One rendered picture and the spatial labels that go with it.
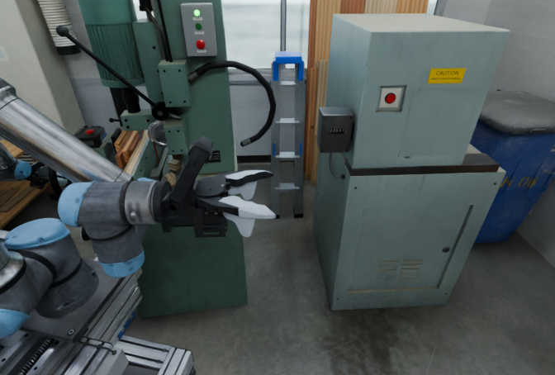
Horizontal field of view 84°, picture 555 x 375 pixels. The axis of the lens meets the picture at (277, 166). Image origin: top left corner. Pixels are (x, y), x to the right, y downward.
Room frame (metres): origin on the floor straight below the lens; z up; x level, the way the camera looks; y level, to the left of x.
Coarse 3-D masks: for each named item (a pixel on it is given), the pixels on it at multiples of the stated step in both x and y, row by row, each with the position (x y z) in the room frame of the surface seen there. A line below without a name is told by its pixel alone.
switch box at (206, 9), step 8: (184, 8) 1.10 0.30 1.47; (192, 8) 1.10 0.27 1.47; (200, 8) 1.11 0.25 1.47; (208, 8) 1.11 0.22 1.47; (184, 16) 1.10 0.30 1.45; (192, 16) 1.10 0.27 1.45; (200, 16) 1.10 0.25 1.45; (208, 16) 1.11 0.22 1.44; (184, 24) 1.10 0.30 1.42; (192, 24) 1.10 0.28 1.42; (208, 24) 1.11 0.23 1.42; (184, 32) 1.10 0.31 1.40; (192, 32) 1.10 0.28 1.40; (208, 32) 1.11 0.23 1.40; (192, 40) 1.10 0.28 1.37; (208, 40) 1.11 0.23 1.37; (192, 48) 1.10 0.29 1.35; (208, 48) 1.11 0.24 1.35; (216, 48) 1.16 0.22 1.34
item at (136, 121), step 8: (128, 112) 1.22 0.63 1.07; (136, 112) 1.22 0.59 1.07; (144, 112) 1.22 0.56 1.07; (128, 120) 1.19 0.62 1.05; (136, 120) 1.19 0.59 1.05; (144, 120) 1.20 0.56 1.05; (152, 120) 1.20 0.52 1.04; (128, 128) 1.18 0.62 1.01; (136, 128) 1.19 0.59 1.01; (144, 128) 1.20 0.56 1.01
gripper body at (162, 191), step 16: (160, 192) 0.41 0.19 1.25; (192, 192) 0.41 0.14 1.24; (208, 192) 0.40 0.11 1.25; (224, 192) 0.41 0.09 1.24; (160, 208) 0.39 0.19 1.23; (176, 208) 0.41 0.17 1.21; (192, 208) 0.39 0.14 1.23; (176, 224) 0.40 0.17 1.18; (192, 224) 0.40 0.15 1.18; (208, 224) 0.39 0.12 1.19; (224, 224) 0.39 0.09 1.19
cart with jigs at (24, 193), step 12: (0, 192) 1.85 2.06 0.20; (12, 192) 1.85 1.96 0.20; (24, 192) 1.85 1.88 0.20; (36, 192) 1.87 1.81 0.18; (48, 192) 2.00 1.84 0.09; (0, 204) 1.71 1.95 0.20; (12, 204) 1.71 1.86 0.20; (24, 204) 1.73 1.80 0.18; (0, 216) 1.60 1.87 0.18; (12, 216) 1.61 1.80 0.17; (0, 228) 1.49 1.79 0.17
